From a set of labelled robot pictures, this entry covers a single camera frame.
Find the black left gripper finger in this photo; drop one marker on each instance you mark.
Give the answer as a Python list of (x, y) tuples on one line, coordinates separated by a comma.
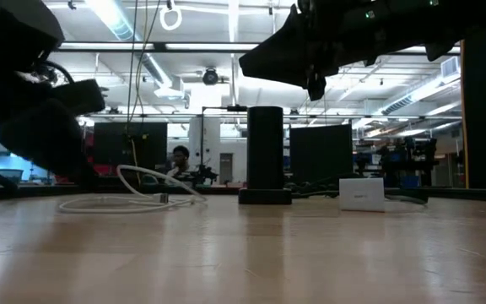
[(44, 135)]

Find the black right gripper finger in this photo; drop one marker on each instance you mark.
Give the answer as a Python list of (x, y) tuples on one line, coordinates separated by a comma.
[(285, 69), (285, 38)]

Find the white power adapter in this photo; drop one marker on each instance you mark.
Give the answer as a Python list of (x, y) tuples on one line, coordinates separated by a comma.
[(361, 194)]

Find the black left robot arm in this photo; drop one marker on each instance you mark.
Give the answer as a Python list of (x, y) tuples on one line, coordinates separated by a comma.
[(7, 29)]

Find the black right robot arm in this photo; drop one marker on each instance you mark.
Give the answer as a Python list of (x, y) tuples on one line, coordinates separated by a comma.
[(445, 21)]

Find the teal plastic tub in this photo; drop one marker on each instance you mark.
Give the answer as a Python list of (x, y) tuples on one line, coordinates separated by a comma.
[(9, 175)]

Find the black screen panel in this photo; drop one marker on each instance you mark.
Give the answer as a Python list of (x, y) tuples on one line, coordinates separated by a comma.
[(112, 148), (321, 154)]

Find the overhead light bar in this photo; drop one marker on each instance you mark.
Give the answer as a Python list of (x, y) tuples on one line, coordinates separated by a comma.
[(209, 46)]

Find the black cylindrical speaker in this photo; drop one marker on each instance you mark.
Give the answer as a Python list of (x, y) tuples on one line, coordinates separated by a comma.
[(265, 148)]

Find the person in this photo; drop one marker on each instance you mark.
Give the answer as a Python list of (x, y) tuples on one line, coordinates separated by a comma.
[(180, 158)]

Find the small black background device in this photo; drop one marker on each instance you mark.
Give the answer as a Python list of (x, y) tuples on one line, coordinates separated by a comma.
[(203, 174)]

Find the black background robot rig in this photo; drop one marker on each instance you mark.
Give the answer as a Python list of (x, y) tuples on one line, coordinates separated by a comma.
[(407, 156)]

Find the black ceiling camera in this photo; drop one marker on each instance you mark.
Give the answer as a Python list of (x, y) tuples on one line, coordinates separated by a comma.
[(210, 77)]

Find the silver ventilation duct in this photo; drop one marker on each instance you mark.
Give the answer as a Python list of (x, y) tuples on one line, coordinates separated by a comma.
[(116, 21)]

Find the white wall vent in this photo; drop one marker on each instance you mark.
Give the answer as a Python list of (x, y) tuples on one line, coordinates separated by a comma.
[(450, 69)]

